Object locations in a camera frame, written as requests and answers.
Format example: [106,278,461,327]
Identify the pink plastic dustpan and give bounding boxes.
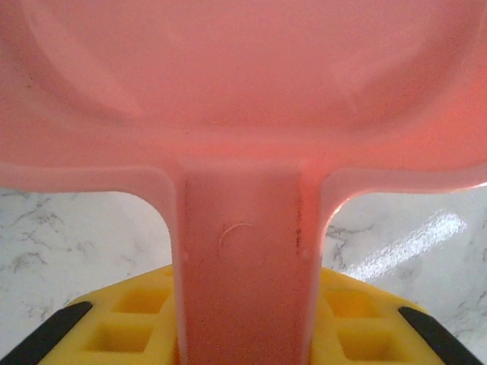
[0,0,487,365]

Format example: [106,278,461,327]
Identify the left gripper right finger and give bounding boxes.
[311,267,476,365]

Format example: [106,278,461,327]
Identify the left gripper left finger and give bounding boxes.
[0,265,180,365]

